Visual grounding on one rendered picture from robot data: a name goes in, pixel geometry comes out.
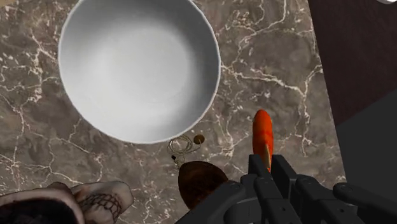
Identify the dark brown egg-shaped object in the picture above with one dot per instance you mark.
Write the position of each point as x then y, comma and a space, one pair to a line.
198, 183

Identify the pale figure with dark markings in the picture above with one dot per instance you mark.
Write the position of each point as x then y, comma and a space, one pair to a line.
102, 198

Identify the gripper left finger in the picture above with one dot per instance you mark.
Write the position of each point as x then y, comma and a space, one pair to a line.
262, 192

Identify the white bowl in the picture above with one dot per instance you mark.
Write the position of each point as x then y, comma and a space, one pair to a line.
139, 71

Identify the orange carrot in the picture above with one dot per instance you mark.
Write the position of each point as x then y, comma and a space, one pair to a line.
262, 133

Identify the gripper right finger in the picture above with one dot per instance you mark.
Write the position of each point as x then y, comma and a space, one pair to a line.
313, 194

